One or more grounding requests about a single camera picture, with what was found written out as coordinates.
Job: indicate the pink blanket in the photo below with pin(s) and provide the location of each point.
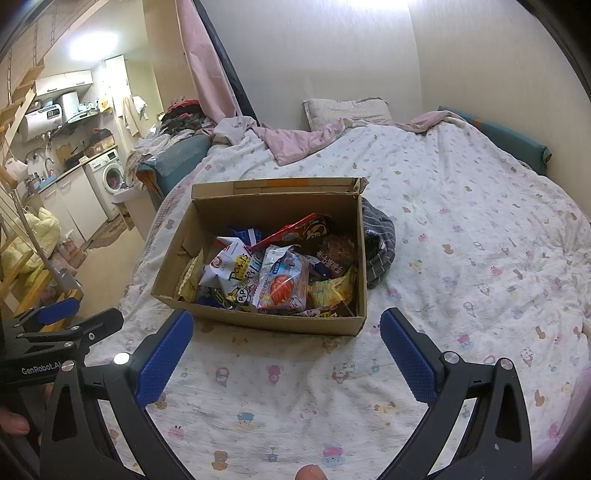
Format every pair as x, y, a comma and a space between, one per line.
291, 143

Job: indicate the person's left hand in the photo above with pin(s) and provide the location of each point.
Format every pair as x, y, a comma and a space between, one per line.
14, 424

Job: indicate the large white snack bag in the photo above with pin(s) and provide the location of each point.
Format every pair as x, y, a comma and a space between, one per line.
231, 272

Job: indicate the white water heater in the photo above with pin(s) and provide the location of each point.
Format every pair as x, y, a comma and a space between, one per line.
41, 122

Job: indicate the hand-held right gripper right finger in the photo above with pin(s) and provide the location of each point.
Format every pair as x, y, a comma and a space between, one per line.
408, 355

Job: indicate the wooden stair railing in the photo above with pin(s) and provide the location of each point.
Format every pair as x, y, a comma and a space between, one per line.
9, 177

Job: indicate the red snack packet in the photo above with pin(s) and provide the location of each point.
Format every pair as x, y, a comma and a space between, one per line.
309, 228

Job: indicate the pile of clothes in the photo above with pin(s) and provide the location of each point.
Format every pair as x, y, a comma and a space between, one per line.
184, 120

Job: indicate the white side cabinet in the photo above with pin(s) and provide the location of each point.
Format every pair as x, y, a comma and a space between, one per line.
127, 198

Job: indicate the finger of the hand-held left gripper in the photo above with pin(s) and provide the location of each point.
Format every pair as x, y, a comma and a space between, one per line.
57, 310
99, 327

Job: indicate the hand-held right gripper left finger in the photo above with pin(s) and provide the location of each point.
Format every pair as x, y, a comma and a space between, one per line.
166, 355

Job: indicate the pink curtain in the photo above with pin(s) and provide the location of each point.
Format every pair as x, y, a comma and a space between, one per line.
203, 60

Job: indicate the white wall cabinet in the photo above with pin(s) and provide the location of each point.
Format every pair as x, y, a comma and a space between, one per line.
64, 83

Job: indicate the grey striped cloth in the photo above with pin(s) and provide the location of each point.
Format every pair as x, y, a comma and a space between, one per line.
378, 249

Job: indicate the clear plastic snack packet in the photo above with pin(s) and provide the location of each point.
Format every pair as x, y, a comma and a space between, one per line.
279, 286

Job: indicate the person's right hand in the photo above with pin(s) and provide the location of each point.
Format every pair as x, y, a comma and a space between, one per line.
309, 473

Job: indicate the white washing machine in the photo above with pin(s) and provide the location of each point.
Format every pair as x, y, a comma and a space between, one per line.
108, 177

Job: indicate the cardboard box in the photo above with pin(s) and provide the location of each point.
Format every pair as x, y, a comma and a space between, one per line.
258, 323

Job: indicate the printed pillow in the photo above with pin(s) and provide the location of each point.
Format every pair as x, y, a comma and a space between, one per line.
351, 113

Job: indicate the reddish brown snack packet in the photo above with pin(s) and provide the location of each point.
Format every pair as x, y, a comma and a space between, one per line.
339, 249

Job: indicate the wooden staircase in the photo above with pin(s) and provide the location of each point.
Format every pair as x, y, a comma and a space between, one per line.
18, 106

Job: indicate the teal bed bumper cushion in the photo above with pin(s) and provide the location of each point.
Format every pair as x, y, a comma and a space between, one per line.
180, 150
503, 134

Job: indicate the white kitchen cabinet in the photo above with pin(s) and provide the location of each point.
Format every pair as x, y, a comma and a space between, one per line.
74, 203

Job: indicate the pale yellow snack packet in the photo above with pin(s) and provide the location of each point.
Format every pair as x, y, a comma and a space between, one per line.
190, 277

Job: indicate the pale yellow duvet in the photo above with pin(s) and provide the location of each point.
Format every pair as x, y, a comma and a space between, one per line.
39, 235

